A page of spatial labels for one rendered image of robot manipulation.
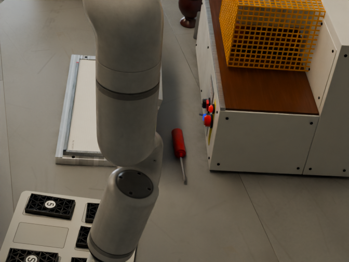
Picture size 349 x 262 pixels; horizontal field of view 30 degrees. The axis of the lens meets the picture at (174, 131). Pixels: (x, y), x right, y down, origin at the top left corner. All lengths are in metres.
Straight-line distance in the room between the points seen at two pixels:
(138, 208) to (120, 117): 0.18
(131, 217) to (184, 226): 0.43
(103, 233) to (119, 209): 0.07
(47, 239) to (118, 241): 0.35
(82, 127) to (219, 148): 0.35
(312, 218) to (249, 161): 0.20
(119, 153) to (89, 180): 0.59
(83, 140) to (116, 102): 0.72
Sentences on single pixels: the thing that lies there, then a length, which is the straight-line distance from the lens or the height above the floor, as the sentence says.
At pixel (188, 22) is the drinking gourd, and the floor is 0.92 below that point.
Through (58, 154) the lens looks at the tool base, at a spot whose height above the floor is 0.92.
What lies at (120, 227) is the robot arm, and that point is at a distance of 1.05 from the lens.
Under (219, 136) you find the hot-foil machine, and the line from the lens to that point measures 1.51.
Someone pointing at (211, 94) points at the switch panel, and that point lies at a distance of 1.58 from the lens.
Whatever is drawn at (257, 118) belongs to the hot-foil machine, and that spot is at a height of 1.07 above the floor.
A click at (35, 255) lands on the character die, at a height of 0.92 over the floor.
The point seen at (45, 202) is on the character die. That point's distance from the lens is 1.45.
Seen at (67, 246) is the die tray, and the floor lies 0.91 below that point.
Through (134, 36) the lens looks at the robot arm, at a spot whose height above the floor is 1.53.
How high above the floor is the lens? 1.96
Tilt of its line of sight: 39 degrees down
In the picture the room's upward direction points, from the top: 7 degrees clockwise
